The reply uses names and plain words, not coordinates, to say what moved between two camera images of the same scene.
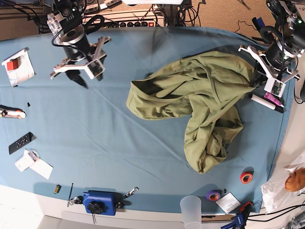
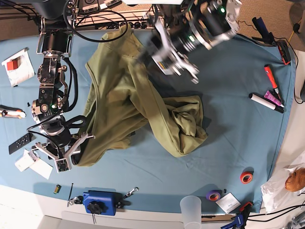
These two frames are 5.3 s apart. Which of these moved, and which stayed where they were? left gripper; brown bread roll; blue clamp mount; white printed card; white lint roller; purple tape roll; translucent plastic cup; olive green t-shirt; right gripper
Moved: olive green t-shirt; left gripper; right gripper
Stayed: purple tape roll; white lint roller; blue clamp mount; white printed card; brown bread roll; translucent plastic cup
